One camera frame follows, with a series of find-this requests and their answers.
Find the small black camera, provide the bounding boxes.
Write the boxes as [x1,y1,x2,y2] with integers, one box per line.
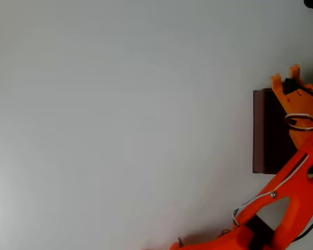
[281,77,299,95]

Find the thin servo wire bundle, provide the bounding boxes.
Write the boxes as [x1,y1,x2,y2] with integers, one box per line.
[231,113,313,226]

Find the orange camera mount bracket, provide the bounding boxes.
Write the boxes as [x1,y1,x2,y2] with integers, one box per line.
[270,64,302,92]

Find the dark maroon open box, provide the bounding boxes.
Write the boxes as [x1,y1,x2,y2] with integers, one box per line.
[252,87,313,174]

